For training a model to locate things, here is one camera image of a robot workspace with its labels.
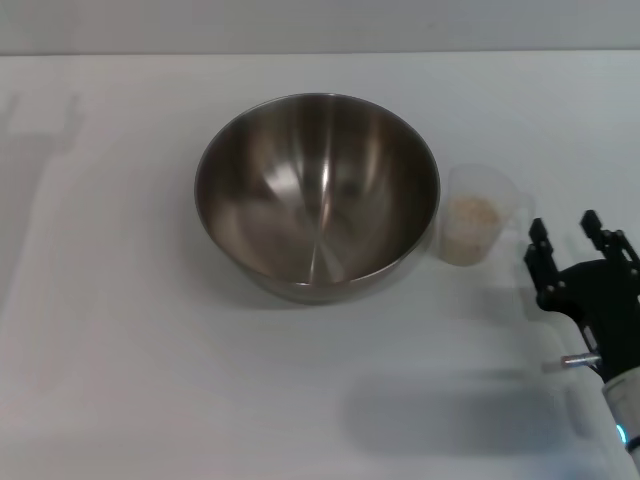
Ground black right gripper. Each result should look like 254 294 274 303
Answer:
523 209 640 385

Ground white rice grains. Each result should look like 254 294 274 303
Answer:
443 194 502 264

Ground stainless steel mixing bowl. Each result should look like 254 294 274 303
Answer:
193 92 442 306

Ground clear plastic measuring cup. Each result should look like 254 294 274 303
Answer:
439 163 536 266

